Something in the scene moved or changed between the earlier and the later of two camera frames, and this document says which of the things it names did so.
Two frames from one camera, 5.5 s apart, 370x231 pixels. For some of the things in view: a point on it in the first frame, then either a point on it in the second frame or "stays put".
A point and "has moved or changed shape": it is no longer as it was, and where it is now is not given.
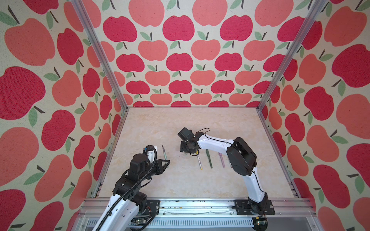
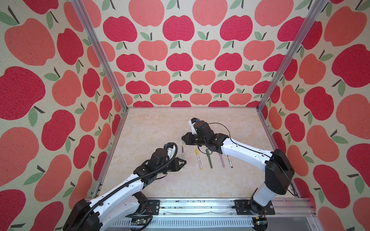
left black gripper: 159,167 -> 177,167
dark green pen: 208,155 stays put
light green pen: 164,153 has moved or changed shape
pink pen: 221,159 stays put
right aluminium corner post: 305,31 stays put
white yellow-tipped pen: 200,162 stays put
